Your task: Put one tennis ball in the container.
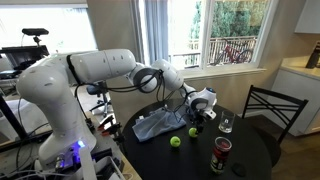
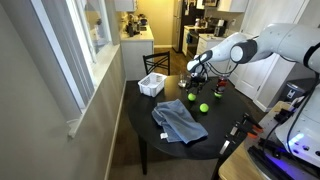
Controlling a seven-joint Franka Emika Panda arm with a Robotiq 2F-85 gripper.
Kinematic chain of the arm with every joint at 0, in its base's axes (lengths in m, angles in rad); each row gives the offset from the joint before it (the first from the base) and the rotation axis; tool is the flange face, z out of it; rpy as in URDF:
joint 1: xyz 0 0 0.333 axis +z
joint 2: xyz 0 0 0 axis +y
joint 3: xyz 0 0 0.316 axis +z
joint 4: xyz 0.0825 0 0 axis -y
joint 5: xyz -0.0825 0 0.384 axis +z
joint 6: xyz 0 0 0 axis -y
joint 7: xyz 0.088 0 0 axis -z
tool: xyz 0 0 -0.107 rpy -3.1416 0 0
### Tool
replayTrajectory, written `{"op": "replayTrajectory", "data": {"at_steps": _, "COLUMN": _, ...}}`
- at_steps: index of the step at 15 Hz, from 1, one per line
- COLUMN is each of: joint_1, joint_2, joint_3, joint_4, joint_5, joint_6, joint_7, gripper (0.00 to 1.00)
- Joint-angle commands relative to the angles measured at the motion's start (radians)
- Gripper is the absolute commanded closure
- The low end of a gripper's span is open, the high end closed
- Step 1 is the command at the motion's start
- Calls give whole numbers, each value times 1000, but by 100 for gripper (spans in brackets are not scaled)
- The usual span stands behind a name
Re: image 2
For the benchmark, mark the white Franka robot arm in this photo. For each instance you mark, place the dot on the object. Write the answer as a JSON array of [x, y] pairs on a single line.
[[286, 40]]

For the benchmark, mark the green tennis ball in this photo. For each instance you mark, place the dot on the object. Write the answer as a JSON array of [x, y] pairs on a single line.
[[191, 97], [217, 94], [204, 107]]

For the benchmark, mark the black bottle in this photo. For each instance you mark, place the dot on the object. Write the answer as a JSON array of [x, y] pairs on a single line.
[[130, 30]]

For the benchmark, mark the green tennis ball inside can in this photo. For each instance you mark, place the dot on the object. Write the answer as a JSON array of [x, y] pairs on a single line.
[[217, 94]]

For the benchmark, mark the black kitchen stove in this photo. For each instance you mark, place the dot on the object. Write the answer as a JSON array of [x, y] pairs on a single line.
[[192, 41]]

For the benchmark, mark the stainless steel fridge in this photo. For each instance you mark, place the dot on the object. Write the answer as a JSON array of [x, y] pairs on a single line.
[[178, 25]]

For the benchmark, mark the white upper wall cabinet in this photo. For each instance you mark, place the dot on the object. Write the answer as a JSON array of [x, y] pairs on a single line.
[[125, 5]]

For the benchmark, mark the white kitchen counter cabinet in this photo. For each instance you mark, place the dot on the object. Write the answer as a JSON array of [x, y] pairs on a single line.
[[136, 53]]

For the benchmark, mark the white plastic basket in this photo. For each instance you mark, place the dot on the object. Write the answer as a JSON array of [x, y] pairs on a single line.
[[152, 84]]

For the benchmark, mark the black metal chair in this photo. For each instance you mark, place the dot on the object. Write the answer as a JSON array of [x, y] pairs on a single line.
[[157, 63]]

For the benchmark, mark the grey trash can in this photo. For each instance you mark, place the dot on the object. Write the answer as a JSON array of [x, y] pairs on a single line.
[[293, 91]]

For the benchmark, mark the blue cloth towel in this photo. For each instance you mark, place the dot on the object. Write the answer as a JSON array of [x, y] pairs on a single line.
[[178, 121]]

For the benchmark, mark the dark red can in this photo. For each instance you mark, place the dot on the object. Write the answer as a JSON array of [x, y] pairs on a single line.
[[220, 86]]

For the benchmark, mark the clear drinking glass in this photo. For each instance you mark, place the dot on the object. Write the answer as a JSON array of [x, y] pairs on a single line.
[[181, 81]]

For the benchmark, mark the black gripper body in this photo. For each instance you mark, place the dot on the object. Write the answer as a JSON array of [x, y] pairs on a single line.
[[197, 78]]

